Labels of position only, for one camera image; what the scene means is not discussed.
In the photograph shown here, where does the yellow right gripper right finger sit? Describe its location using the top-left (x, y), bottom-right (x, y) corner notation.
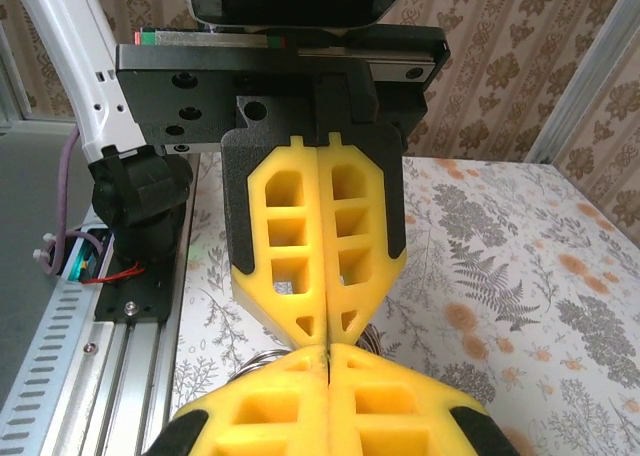
top-left (327, 342), bottom-right (521, 456)

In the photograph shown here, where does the aluminium frame post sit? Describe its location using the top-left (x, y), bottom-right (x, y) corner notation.
top-left (527, 0), bottom-right (640, 165)

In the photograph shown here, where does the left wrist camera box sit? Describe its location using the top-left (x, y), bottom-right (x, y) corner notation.
top-left (184, 0), bottom-right (419, 28)

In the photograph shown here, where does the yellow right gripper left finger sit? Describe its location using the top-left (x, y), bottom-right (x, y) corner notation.
top-left (144, 345), bottom-right (332, 456)

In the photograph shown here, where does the left arm red wire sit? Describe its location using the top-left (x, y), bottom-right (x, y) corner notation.
top-left (81, 263), bottom-right (147, 286)

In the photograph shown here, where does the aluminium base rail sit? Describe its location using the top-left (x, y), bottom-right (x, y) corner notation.
top-left (37, 320), bottom-right (186, 456)

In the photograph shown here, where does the floral printed tablecloth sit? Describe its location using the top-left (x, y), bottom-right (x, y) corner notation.
top-left (169, 153), bottom-right (640, 456)

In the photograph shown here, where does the slotted grey cable duct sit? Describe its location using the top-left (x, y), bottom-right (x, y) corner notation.
top-left (0, 263), bottom-right (119, 456)

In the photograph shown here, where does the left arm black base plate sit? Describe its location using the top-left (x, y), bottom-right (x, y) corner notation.
top-left (94, 225), bottom-right (187, 323)

